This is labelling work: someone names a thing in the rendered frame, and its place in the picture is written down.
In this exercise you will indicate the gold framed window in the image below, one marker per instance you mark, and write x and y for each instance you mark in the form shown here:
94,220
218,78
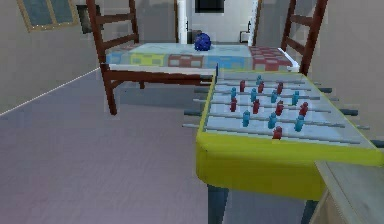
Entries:
46,13

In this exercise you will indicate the pale wooden table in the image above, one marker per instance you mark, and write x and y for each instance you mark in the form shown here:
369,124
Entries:
353,193

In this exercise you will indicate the white room door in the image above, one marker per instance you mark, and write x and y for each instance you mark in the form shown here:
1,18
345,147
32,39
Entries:
182,21

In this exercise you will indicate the red-brown wooden bed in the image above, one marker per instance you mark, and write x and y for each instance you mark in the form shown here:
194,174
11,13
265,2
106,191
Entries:
186,60

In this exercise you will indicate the dark framed wall picture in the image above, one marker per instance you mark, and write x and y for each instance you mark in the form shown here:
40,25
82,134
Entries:
85,18

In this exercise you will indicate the blue ball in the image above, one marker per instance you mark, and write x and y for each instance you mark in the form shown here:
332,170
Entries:
202,42

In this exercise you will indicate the yellow table football game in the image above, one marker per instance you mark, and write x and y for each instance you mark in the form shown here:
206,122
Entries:
253,166

